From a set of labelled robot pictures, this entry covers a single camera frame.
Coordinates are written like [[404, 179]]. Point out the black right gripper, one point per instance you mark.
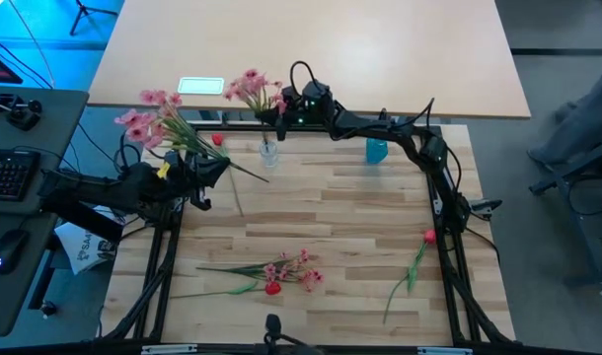
[[293, 119]]

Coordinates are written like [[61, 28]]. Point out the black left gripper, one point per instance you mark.
[[195, 182]]

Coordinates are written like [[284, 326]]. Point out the red tulip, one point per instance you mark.
[[430, 236], [217, 139], [273, 288]]

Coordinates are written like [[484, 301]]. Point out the pink flower bunch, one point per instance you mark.
[[143, 130], [270, 269], [251, 89]]

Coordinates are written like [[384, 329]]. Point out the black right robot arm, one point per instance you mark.
[[380, 130]]

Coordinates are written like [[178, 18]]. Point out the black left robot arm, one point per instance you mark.
[[84, 190]]

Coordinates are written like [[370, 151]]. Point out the clear glass vase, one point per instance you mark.
[[269, 157]]

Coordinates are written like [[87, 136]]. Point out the blue glass vase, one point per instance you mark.
[[376, 152]]

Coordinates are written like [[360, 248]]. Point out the yellow label tag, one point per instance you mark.
[[163, 170]]

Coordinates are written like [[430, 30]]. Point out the large beige table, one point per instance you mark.
[[380, 49]]

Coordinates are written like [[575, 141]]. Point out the white printed bag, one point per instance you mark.
[[84, 246]]

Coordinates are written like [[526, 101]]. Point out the grey desk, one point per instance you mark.
[[59, 138]]

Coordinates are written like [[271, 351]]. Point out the black keyboard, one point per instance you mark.
[[10, 175]]

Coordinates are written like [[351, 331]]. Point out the black tripod stand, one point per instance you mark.
[[81, 12]]

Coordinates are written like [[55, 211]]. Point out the black desk leg bar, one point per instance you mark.
[[40, 281]]

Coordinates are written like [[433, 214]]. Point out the black computer mouse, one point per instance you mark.
[[10, 249]]

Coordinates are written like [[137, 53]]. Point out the black metal stand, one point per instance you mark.
[[577, 170]]

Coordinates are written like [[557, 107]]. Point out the person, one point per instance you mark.
[[587, 113]]

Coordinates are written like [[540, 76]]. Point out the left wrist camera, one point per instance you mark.
[[191, 162]]

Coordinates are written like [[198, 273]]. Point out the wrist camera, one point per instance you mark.
[[191, 162], [292, 98]]

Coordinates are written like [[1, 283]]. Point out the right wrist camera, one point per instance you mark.
[[292, 98]]

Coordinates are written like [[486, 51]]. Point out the black metal frame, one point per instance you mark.
[[360, 129]]

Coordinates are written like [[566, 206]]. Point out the black small camera mount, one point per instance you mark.
[[273, 324]]

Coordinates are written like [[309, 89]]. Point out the silver metal bracket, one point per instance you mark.
[[444, 351], [169, 349]]

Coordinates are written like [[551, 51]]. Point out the black clamp mount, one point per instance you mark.
[[20, 113]]

